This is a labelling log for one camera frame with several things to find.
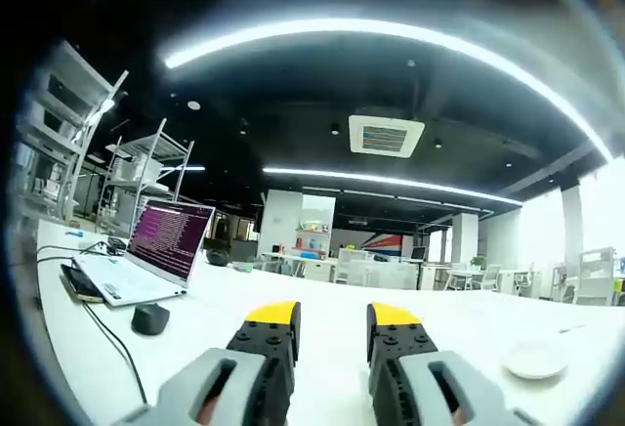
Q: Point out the black round object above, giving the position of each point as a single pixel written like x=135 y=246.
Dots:
x=217 y=255

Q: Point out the white office desks and chairs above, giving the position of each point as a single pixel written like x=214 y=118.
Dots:
x=439 y=272

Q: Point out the ceiling air conditioner vent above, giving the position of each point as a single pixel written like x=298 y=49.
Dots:
x=386 y=136

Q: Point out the white tabletop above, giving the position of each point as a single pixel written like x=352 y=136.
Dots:
x=332 y=309

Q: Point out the black smartphone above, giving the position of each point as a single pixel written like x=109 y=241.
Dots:
x=80 y=283

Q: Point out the tall grey metal shelf rack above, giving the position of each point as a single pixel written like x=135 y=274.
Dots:
x=63 y=123

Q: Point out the long ceiling light strip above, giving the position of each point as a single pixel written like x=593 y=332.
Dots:
x=390 y=35

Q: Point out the white coffee saucer tray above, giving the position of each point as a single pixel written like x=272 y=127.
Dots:
x=536 y=359

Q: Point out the black computer mouse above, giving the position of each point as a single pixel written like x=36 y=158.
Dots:
x=150 y=318

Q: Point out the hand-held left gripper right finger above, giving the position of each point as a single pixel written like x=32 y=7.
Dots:
x=400 y=348

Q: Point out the white open laptop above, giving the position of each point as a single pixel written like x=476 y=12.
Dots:
x=154 y=255

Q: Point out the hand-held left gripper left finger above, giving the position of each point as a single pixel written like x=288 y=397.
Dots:
x=263 y=343

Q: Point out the short ceiling light strip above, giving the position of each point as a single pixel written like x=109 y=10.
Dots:
x=390 y=183

